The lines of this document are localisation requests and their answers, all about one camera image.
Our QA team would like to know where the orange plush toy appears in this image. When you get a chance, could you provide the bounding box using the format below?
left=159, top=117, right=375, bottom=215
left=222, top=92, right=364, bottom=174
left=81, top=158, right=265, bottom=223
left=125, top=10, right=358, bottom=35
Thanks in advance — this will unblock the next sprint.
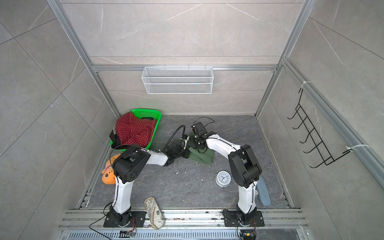
left=102, top=154, right=121, bottom=185

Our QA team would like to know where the white wire mesh basket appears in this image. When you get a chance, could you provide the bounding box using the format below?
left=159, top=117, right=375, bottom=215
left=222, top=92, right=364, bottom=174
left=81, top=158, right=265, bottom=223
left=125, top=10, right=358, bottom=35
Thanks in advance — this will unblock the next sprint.
left=142, top=66, right=214, bottom=95

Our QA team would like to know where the patterned beige shoe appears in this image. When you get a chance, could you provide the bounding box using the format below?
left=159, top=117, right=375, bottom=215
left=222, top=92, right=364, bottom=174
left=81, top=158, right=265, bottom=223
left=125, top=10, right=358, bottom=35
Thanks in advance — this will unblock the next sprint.
left=144, top=197, right=165, bottom=230

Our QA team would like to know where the green skirt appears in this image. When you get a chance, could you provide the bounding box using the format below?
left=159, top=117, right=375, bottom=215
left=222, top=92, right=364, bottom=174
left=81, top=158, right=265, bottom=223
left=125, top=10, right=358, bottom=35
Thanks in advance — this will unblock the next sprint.
left=189, top=146, right=215, bottom=165

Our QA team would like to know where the red polka dot skirt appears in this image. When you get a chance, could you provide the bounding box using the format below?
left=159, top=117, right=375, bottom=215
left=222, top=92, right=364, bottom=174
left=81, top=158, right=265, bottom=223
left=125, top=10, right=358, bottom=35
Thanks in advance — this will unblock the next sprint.
left=115, top=112, right=157, bottom=148

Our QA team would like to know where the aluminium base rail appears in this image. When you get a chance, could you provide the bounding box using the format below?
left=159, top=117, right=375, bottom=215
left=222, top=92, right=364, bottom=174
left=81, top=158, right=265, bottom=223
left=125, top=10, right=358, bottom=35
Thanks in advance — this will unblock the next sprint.
left=57, top=208, right=313, bottom=240

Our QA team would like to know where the blue grey insole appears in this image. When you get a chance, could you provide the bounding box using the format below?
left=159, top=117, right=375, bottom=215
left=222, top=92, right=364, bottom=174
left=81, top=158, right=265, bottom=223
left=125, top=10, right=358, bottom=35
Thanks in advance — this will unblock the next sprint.
left=256, top=177, right=271, bottom=207

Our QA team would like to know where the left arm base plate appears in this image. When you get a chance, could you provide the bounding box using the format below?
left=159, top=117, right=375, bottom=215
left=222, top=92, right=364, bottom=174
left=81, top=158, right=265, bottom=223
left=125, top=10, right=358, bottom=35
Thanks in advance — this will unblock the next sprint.
left=103, top=210, right=146, bottom=228

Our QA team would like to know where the green plastic basket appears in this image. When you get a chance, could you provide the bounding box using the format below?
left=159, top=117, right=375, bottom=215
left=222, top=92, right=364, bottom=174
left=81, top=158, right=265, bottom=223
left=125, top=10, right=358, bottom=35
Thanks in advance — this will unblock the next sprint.
left=110, top=109, right=162, bottom=150

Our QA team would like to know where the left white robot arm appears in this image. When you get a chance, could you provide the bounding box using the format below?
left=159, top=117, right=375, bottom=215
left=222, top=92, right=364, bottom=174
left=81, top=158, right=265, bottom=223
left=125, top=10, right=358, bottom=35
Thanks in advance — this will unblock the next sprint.
left=107, top=139, right=189, bottom=227

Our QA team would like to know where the white round clock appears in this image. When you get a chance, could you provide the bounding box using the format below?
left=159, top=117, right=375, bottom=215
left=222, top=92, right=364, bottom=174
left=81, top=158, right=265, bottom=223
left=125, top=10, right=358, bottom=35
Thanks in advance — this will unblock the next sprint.
left=215, top=171, right=232, bottom=188

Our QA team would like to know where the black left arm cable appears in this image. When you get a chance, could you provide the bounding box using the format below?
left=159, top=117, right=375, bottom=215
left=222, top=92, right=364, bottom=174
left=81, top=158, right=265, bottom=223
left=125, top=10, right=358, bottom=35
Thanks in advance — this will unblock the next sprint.
left=161, top=124, right=187, bottom=152

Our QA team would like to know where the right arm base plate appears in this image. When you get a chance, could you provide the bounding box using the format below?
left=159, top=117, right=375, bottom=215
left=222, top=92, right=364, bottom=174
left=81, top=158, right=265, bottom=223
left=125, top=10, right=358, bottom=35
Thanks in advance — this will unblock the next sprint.
left=222, top=210, right=265, bottom=227

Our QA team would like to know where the black wall hook rack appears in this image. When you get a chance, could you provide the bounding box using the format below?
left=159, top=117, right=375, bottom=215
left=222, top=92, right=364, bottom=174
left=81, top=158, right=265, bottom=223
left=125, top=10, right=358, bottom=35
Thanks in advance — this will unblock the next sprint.
left=287, top=89, right=352, bottom=169

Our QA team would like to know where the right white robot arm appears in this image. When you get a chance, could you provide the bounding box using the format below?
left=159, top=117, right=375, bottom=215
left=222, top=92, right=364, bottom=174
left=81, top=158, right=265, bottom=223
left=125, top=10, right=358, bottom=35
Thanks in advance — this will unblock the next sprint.
left=189, top=122, right=262, bottom=225

